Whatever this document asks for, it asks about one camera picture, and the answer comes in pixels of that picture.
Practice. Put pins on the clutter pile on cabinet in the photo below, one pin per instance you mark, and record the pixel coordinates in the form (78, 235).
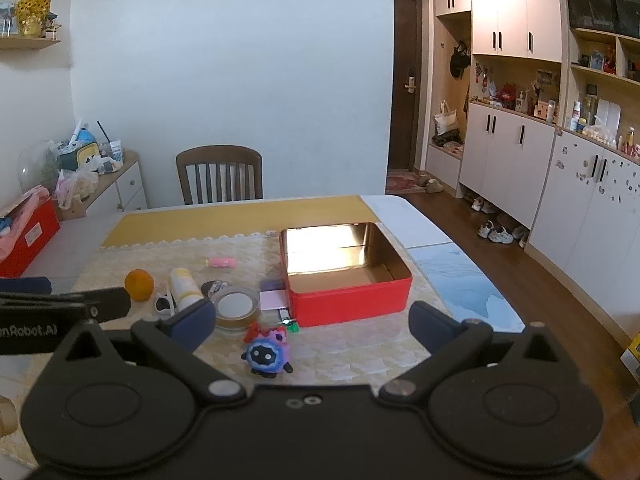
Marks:
(70, 170)

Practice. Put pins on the red patterned door rug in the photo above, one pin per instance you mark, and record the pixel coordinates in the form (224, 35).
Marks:
(403, 183)

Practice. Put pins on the pink rectangular block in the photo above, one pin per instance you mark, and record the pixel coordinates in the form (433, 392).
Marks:
(273, 300)

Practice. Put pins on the brown wooden chair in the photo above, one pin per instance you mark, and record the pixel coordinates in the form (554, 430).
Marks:
(213, 174)

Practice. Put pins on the yellow table cloth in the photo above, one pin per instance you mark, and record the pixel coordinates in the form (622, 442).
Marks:
(169, 225)

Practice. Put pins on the gold sunflower ornament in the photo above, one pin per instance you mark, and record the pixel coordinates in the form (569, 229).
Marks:
(31, 17)

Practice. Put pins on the red storage box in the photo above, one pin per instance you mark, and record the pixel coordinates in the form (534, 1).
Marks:
(36, 234)

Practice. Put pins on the white frame sunglasses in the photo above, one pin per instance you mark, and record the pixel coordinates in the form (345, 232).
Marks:
(164, 302)

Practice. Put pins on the quilted beige table mat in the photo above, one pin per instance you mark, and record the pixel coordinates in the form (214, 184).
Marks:
(368, 351)

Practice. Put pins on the purple spiky plush toy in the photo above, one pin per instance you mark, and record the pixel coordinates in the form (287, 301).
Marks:
(267, 351)

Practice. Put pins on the white sneakers pair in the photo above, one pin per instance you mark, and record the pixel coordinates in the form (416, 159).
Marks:
(500, 235)

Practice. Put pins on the white yellow lotion bottle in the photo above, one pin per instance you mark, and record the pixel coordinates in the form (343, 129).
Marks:
(183, 289)

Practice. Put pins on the dark brown door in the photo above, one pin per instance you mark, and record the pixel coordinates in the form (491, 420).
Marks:
(406, 83)

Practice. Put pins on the pink cylinder tube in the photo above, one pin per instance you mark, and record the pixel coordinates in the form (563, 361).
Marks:
(220, 262)

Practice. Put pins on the round gold tin mirror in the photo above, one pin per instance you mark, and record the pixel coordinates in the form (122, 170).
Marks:
(236, 308)

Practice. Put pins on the red metal tin box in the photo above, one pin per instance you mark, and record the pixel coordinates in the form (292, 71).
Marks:
(342, 273)

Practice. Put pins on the white drawer cabinet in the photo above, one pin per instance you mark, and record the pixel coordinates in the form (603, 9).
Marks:
(122, 191)

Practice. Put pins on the black hanging bag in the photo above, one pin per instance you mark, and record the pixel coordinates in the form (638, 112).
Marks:
(460, 60)

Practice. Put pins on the beige slippers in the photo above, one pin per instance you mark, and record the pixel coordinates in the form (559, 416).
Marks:
(431, 185)

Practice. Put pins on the orange fruit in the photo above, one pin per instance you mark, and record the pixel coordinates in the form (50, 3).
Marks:
(139, 284)

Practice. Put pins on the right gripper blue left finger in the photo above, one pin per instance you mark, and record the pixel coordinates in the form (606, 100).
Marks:
(170, 344)

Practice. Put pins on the white wall cabinets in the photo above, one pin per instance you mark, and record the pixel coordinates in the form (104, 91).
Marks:
(549, 120)

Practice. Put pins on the wooden wall shelf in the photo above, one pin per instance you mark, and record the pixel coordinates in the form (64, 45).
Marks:
(18, 42)

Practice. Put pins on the purple small block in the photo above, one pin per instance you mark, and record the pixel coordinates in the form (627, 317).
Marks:
(271, 285)

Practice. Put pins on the white tote bag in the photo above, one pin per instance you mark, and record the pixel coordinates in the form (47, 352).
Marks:
(446, 120)

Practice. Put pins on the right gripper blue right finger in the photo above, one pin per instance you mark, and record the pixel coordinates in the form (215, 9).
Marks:
(453, 347)

